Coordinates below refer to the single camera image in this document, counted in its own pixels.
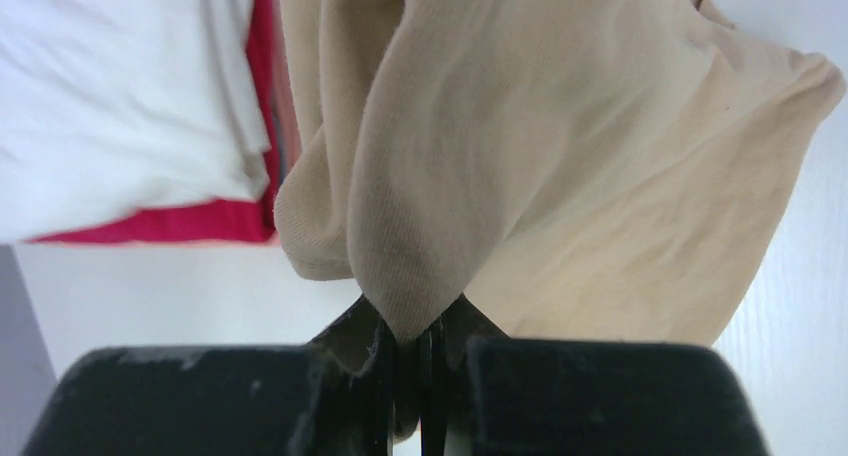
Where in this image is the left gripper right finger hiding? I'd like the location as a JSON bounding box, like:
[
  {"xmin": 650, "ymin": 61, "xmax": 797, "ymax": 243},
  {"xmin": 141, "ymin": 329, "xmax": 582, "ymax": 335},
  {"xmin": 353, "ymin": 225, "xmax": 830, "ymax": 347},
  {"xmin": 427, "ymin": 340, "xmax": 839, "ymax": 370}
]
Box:
[{"xmin": 418, "ymin": 298, "xmax": 768, "ymax": 455}]

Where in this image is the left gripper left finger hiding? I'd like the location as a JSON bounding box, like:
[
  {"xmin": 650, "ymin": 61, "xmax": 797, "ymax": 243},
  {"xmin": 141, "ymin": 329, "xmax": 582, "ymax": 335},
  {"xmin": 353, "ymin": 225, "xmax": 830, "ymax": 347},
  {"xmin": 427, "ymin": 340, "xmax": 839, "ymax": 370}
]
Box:
[{"xmin": 24, "ymin": 299, "xmax": 395, "ymax": 455}]

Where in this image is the beige t-shirt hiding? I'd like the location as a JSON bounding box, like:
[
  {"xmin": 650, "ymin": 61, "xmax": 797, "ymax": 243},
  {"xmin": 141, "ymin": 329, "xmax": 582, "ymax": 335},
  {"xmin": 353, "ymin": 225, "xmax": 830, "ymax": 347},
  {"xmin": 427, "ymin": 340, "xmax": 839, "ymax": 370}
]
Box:
[{"xmin": 275, "ymin": 0, "xmax": 846, "ymax": 345}]

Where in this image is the red folded t-shirt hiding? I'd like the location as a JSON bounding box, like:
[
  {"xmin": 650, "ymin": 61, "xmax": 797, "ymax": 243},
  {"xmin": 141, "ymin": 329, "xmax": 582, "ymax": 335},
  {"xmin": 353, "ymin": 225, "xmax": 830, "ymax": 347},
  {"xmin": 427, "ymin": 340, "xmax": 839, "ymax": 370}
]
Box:
[{"xmin": 37, "ymin": 0, "xmax": 284, "ymax": 245}]

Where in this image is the grey folded t-shirt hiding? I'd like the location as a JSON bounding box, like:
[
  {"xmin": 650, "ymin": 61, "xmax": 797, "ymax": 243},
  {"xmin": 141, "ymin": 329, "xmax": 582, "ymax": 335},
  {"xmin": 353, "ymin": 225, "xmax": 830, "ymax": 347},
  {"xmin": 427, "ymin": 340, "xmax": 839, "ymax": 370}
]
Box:
[{"xmin": 272, "ymin": 75, "xmax": 289, "ymax": 184}]

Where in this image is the white folded t-shirt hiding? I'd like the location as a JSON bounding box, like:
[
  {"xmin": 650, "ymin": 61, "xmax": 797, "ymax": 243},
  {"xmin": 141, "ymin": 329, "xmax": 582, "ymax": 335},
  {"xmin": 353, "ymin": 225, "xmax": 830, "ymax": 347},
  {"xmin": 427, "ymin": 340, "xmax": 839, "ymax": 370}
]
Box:
[{"xmin": 1, "ymin": 0, "xmax": 270, "ymax": 243}]

